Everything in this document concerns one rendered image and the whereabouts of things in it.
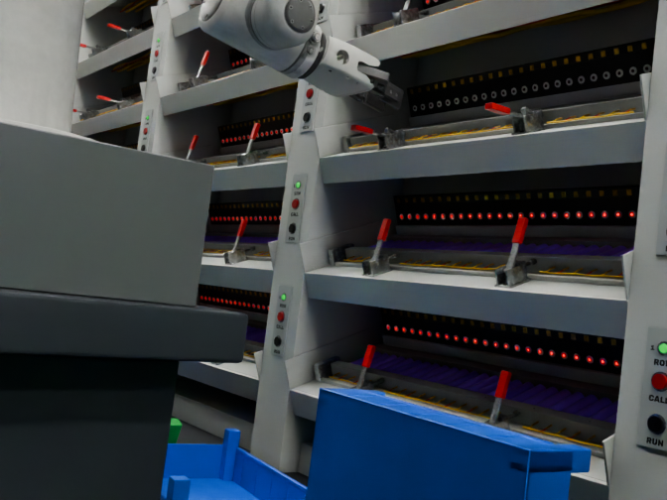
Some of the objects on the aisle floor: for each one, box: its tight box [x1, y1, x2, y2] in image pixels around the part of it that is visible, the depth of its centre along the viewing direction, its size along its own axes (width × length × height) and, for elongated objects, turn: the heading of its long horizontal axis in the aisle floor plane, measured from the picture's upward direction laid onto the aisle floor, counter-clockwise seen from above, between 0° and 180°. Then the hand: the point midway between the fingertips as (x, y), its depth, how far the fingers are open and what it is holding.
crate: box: [160, 429, 308, 500], centre depth 103 cm, size 30×20×8 cm
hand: (383, 96), depth 122 cm, fingers open, 3 cm apart
